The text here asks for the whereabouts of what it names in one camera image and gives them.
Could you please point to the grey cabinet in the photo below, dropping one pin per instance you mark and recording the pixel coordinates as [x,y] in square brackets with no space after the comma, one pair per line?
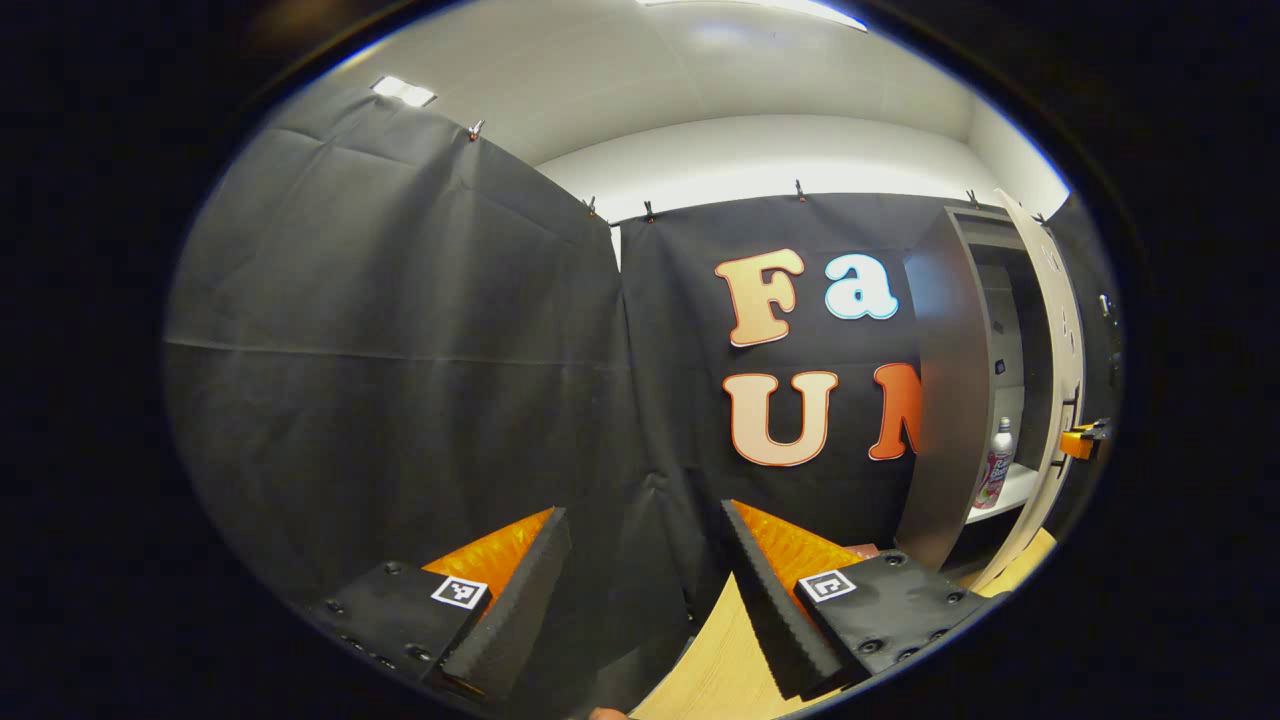
[940,420]

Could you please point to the row of cloth clips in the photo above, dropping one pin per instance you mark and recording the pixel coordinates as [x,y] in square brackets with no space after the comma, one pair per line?
[476,128]

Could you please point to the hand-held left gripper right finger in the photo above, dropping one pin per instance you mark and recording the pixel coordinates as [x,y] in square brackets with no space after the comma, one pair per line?
[775,610]

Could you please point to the white cabinet door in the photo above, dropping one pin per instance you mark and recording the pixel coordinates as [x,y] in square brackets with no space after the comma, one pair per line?
[1065,330]

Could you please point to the silver printed bottle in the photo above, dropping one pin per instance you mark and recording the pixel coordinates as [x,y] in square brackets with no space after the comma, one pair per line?
[995,470]

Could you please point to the white cabinet shelf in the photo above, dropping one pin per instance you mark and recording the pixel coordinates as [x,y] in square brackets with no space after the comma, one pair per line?
[1020,485]

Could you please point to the black backdrop cloth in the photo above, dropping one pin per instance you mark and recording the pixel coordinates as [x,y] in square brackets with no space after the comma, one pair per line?
[400,400]

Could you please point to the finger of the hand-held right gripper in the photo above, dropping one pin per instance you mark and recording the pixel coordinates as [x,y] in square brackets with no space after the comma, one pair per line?
[1078,440]

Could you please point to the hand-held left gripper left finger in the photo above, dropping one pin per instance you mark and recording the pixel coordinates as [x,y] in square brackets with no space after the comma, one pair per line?
[510,600]

